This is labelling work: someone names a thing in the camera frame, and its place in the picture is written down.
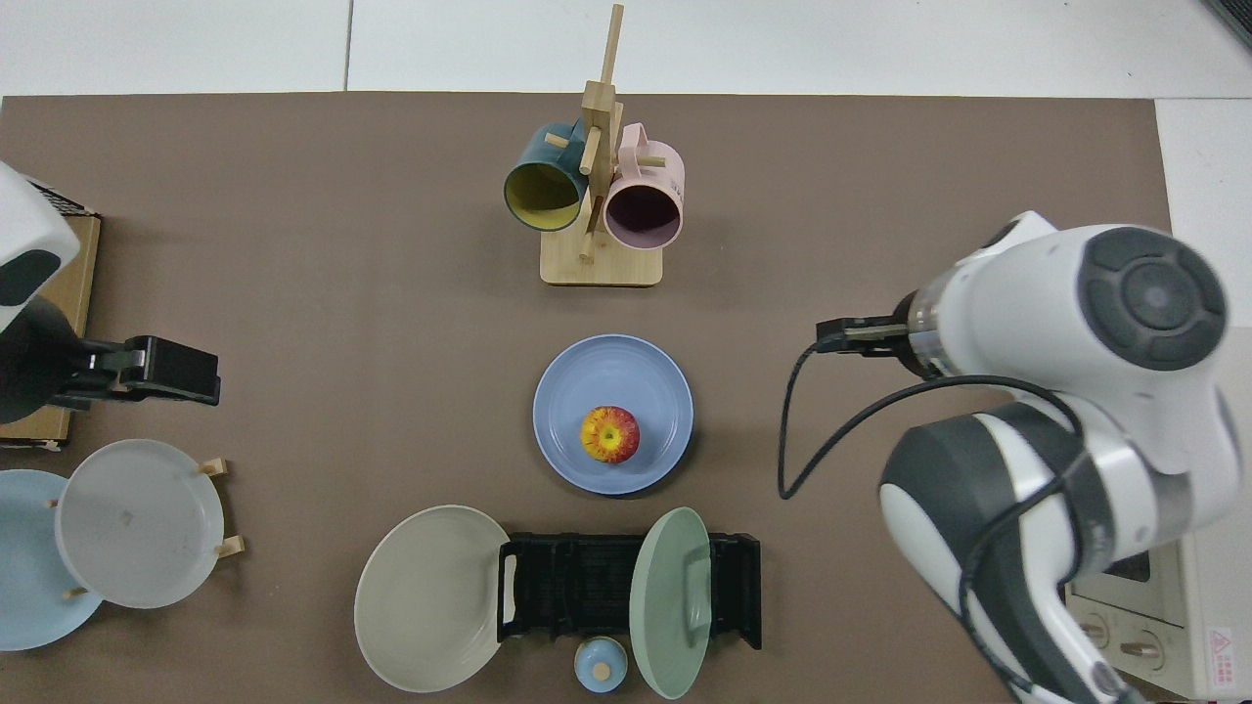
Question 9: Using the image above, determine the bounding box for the beige plate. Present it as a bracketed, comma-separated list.
[354, 505, 512, 693]

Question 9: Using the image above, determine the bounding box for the pale grey plate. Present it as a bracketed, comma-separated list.
[56, 439, 226, 609]

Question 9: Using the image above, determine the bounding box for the small blue round thing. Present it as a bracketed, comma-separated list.
[574, 636, 629, 693]

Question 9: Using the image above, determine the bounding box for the red yellow apple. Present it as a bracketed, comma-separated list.
[581, 406, 641, 464]

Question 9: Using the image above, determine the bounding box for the dark teal cup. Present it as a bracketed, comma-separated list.
[504, 121, 590, 233]

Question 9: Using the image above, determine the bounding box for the brown table cloth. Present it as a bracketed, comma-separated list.
[0, 93, 1183, 704]

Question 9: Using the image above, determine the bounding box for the pale toaster oven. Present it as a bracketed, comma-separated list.
[1061, 328, 1252, 700]

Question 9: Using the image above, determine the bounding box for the wooden peg plate stand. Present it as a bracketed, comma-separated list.
[44, 458, 246, 599]

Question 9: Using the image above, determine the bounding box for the light blue plate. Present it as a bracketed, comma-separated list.
[0, 469, 105, 651]

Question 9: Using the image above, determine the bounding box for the green plate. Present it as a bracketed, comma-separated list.
[629, 506, 712, 700]

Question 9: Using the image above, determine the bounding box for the black dish rack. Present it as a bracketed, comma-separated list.
[497, 531, 762, 651]

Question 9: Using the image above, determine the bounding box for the pink cup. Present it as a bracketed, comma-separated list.
[603, 123, 686, 251]

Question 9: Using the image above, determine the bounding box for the dark object at corner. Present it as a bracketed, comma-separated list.
[1205, 0, 1252, 50]

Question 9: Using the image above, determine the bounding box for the wire basket with wooden floor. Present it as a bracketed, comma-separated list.
[0, 176, 102, 451]

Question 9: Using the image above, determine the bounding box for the wooden cup stand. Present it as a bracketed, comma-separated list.
[540, 3, 664, 287]

